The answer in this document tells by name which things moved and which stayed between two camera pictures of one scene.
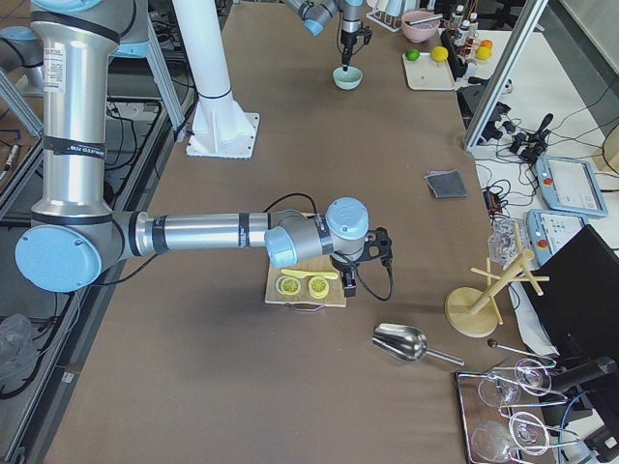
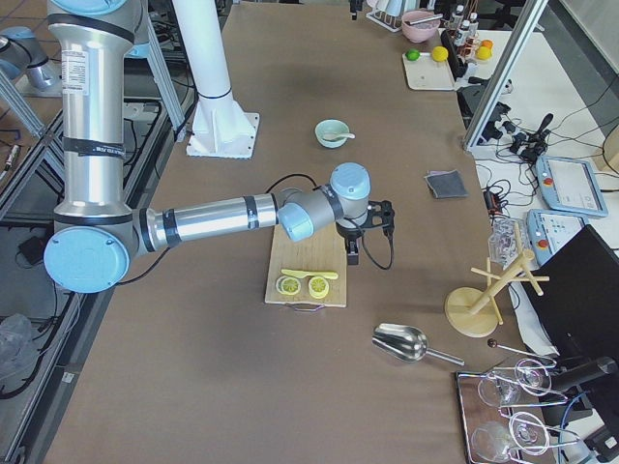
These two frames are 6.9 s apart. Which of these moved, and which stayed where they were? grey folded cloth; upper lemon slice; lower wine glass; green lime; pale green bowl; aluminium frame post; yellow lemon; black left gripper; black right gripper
Moved: black left gripper; black right gripper; pale green bowl
Stayed: yellow lemon; grey folded cloth; upper lemon slice; lower wine glass; aluminium frame post; green lime
